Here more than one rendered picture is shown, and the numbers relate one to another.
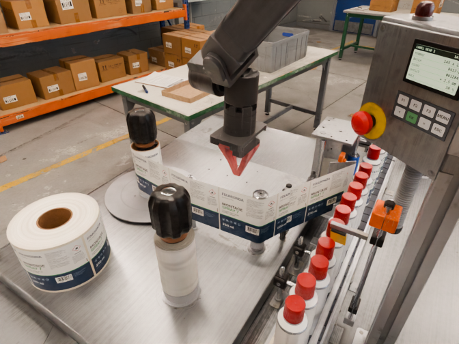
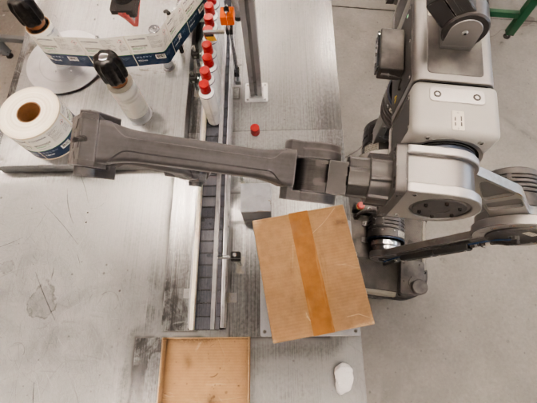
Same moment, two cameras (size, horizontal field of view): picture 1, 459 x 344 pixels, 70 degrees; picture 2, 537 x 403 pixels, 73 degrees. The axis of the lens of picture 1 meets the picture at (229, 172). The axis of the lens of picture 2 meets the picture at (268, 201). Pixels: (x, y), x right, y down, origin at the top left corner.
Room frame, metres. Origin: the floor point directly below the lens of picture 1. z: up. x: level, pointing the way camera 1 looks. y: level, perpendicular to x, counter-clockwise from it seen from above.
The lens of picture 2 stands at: (-0.43, 0.09, 2.02)
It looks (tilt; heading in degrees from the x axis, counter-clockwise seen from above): 70 degrees down; 333
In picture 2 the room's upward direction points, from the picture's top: 6 degrees counter-clockwise
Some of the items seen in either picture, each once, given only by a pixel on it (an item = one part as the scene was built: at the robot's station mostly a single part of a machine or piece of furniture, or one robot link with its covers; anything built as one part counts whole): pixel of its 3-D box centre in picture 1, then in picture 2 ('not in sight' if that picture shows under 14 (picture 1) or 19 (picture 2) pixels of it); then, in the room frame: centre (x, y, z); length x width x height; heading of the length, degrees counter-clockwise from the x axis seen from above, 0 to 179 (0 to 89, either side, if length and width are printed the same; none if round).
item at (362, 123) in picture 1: (363, 122); not in sight; (0.48, -0.21, 1.33); 0.04 x 0.03 x 0.04; 23
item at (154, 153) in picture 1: (146, 153); (42, 31); (0.87, 0.26, 1.04); 0.09 x 0.09 x 0.29
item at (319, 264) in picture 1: (312, 295); (212, 77); (0.41, -0.16, 0.98); 0.05 x 0.05 x 0.20
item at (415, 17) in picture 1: (424, 10); not in sight; (0.48, -0.26, 1.49); 0.03 x 0.03 x 0.02
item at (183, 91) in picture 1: (192, 89); not in sight; (2.06, 0.23, 0.82); 0.34 x 0.24 x 0.03; 145
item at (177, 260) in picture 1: (175, 246); (123, 89); (0.49, 0.11, 1.03); 0.09 x 0.09 x 0.30
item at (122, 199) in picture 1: (152, 192); (66, 61); (0.87, 0.26, 0.89); 0.31 x 0.31 x 0.01
